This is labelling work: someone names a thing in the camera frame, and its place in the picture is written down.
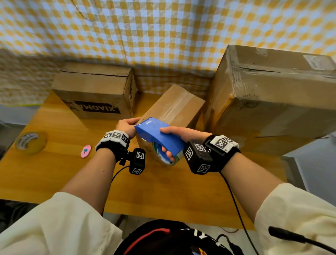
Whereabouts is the person's left hand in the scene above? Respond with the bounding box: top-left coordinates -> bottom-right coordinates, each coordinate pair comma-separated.
115,117 -> 141,138

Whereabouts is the person's right hand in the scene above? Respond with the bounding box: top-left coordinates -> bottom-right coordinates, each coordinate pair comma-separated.
160,126 -> 212,162

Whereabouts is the blue tape dispenser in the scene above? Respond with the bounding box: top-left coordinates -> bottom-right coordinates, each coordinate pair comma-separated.
134,117 -> 187,158

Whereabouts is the small plain cardboard box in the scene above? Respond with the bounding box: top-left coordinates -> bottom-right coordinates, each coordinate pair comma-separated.
135,84 -> 206,158

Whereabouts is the cardboard box with black print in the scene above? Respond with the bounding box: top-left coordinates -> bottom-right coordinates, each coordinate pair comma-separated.
51,62 -> 138,120

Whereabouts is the cardboard box with white label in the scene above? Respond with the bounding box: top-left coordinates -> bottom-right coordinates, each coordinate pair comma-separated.
203,44 -> 336,157

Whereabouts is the person's left forearm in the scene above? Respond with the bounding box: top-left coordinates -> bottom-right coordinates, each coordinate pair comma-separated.
61,148 -> 116,215

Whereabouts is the person's right forearm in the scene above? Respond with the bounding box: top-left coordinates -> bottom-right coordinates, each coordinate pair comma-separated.
220,153 -> 284,224

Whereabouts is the yellowish tape roll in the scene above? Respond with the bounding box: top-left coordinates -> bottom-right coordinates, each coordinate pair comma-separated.
14,131 -> 49,156

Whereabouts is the yellow white checked cloth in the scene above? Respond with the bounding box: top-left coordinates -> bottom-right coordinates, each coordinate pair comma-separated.
0,0 -> 336,105

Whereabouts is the black printed garment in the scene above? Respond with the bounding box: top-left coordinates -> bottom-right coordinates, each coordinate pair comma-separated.
114,219 -> 245,255

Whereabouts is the cream long-sleeved top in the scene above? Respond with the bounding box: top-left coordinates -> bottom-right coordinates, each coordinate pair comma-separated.
0,183 -> 336,255

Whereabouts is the dark grey cloth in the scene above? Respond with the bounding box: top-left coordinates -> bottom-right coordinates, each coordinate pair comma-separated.
0,199 -> 37,232

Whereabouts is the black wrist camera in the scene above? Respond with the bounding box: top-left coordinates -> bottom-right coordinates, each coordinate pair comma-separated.
128,148 -> 146,175
183,139 -> 213,175

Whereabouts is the black camera cable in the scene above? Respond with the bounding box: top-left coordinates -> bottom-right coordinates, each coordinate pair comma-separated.
219,172 -> 260,255
111,165 -> 131,183

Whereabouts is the thin black cable with plug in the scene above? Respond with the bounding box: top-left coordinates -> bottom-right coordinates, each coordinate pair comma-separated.
216,234 -> 245,255

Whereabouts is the thick black cable plug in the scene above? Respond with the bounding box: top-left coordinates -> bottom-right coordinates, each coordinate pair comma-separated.
268,226 -> 336,254

